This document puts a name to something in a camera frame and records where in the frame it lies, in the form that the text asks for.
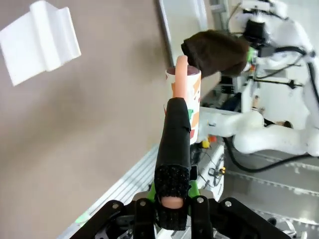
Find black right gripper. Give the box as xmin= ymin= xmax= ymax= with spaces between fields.
xmin=245 ymin=19 xmax=267 ymax=63

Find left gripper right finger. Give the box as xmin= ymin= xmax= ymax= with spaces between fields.
xmin=186 ymin=181 xmax=287 ymax=239

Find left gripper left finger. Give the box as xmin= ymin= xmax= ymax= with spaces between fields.
xmin=62 ymin=185 xmax=158 ymax=239

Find dark brown cloth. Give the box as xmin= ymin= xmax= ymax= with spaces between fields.
xmin=180 ymin=29 xmax=250 ymax=78

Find pink lint roller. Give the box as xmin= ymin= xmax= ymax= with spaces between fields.
xmin=154 ymin=56 xmax=202 ymax=231

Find silver metal tray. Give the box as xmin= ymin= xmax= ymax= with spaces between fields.
xmin=157 ymin=0 xmax=209 ymax=68

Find white lint roller stand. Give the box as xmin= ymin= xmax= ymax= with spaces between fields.
xmin=0 ymin=0 xmax=82 ymax=87

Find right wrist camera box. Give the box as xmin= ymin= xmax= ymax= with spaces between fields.
xmin=259 ymin=45 xmax=275 ymax=59

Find aluminium table frame rail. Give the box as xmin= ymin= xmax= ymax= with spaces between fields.
xmin=57 ymin=143 xmax=225 ymax=239

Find thin black cable bundle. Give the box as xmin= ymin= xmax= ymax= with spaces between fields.
xmin=193 ymin=148 xmax=226 ymax=190

